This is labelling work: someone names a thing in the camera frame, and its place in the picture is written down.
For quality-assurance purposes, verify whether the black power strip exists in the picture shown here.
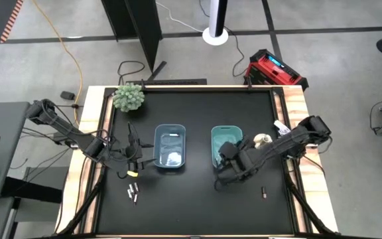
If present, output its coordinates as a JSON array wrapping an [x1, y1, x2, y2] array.
[[125, 78, 208, 86]]

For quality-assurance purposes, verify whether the dark grey partition panel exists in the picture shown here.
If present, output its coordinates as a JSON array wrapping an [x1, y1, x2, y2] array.
[[101, 0, 167, 81]]

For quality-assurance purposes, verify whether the white black pole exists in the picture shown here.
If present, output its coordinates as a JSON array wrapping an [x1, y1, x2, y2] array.
[[208, 0, 229, 39]]

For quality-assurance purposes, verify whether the green spiky plant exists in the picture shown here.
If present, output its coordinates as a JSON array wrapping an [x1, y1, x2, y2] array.
[[112, 82, 146, 113]]

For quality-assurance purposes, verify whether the teal plastic bin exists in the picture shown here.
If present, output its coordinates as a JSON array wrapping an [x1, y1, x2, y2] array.
[[210, 125, 244, 169]]

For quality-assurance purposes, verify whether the red black power station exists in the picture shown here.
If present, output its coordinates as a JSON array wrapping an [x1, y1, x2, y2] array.
[[243, 48, 310, 92]]

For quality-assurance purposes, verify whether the yellow cable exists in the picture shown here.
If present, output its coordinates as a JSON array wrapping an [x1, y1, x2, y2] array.
[[31, 0, 84, 127]]

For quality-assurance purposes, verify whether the white cable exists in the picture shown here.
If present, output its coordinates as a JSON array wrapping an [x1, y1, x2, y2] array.
[[155, 1, 206, 34]]

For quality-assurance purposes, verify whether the black looped cable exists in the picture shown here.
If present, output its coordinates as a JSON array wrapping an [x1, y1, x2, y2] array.
[[117, 60, 146, 86]]

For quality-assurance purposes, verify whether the white paper tag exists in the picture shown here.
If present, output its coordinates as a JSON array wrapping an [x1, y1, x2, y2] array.
[[273, 119, 291, 137]]

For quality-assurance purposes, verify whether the white round pole base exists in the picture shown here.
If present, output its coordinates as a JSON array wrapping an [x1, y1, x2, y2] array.
[[202, 27, 229, 46]]

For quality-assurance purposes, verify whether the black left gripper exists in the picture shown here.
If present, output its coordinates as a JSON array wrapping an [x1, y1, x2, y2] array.
[[106, 142, 157, 173]]

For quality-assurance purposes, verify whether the cream lumpy object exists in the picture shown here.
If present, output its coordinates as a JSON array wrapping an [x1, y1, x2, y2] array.
[[253, 133, 273, 149]]

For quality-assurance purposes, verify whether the grey desk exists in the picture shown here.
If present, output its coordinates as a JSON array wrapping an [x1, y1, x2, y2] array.
[[0, 101, 31, 204]]

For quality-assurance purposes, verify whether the blue plastic bin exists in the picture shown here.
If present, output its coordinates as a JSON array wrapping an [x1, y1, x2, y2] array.
[[153, 123, 187, 169]]

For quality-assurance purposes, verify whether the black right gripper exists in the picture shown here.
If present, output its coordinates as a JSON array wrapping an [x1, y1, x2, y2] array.
[[216, 141, 262, 187]]

